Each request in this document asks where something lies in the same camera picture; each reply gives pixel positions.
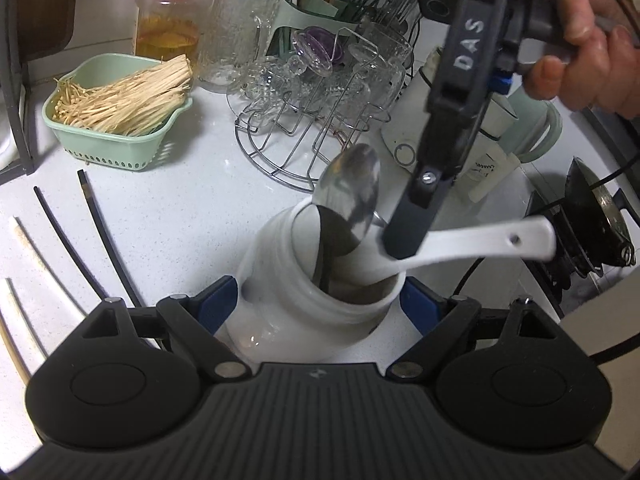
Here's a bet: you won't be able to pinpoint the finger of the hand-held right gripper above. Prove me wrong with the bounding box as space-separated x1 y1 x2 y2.
382 87 481 261

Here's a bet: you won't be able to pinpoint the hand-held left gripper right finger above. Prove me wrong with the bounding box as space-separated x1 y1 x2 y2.
385 277 556 380

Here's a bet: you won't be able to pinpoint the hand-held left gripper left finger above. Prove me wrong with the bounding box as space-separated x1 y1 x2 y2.
80 276 251 381

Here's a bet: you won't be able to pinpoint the white mug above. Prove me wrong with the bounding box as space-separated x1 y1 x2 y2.
220 195 407 363

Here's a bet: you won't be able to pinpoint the steel spoon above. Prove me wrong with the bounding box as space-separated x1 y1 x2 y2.
310 143 383 293

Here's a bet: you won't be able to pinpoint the white ceramic spoon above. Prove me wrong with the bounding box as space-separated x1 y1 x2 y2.
345 215 557 286

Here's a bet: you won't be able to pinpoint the black chopstick with brown band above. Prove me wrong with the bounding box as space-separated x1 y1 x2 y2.
77 170 143 308

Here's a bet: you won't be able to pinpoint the thin black chopstick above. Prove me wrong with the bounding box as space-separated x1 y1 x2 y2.
34 186 108 302

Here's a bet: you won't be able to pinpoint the white chopstick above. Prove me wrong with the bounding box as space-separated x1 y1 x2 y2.
10 216 86 321
4 277 56 357

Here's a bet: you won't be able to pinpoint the wooden chopstick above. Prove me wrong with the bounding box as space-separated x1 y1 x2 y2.
0 310 31 383

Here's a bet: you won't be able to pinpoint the person's right hand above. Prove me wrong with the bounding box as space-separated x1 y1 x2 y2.
520 0 640 118

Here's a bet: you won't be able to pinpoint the white electric pot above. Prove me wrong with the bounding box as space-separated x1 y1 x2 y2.
382 47 536 204

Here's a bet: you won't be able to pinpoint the tall textured glass mug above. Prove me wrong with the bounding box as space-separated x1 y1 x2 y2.
357 22 416 111

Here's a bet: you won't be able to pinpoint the glass goblet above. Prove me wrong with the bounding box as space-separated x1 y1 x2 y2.
325 40 373 116
235 52 321 111

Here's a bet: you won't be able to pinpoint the green utensil caddy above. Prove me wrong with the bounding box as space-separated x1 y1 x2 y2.
265 0 416 56

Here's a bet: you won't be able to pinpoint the green colander basket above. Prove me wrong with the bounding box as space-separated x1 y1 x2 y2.
42 54 194 170

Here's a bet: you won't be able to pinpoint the enoki mushrooms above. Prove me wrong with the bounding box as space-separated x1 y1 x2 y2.
52 57 194 137

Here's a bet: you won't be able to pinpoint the textured glass pitcher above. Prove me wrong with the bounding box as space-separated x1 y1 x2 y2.
197 0 281 93

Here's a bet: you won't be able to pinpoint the red-lid plastic jar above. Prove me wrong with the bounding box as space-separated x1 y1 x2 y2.
134 0 217 61

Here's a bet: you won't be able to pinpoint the dark grey dish rack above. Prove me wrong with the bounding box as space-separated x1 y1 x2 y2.
0 0 40 183

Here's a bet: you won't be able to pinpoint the wooden cutting board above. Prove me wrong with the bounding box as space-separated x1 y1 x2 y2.
15 0 109 61

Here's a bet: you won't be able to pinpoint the wire glass rack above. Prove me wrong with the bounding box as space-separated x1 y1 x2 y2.
227 25 416 193

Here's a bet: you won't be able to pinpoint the black cable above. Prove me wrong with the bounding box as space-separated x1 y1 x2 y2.
450 255 640 367

